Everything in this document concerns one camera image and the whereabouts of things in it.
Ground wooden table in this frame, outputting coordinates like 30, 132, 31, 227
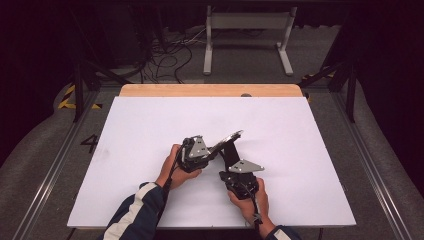
119, 83, 304, 98

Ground person's right hand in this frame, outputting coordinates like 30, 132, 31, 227
227, 177, 270, 228

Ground aluminium floor rail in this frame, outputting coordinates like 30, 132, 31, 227
12, 89, 101, 240
331, 89, 414, 240

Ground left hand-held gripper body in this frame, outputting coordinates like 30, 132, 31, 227
176, 134, 212, 174

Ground right hand-held gripper cable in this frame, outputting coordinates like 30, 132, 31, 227
244, 184, 262, 232

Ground white metal stand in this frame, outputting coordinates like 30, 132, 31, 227
203, 4, 298, 77

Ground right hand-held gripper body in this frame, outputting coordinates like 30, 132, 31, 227
218, 159, 265, 201

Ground hand-held gripper cable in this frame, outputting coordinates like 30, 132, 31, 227
244, 184, 262, 232
164, 141, 186, 194

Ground person's left hand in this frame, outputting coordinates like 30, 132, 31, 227
154, 143, 203, 190

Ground left hand-held gripper cable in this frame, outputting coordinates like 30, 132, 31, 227
164, 141, 186, 194

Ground yellow black floor tape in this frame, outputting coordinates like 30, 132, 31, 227
57, 83, 103, 110

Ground white board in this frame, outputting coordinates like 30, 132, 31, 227
66, 96, 357, 230

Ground black metal stand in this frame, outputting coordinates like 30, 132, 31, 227
68, 6, 133, 123
298, 19, 360, 123

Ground bundle of floor cables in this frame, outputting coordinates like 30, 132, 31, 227
138, 28, 208, 84

